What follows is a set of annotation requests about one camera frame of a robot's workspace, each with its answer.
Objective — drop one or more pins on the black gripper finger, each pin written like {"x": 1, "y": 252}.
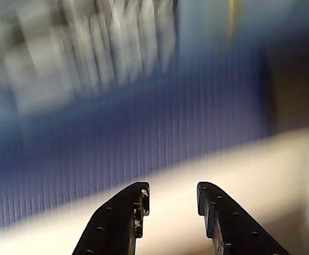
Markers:
{"x": 114, "y": 223}
{"x": 231, "y": 228}

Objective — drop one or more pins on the blue toy kitchen playset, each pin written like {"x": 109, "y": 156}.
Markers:
{"x": 143, "y": 119}

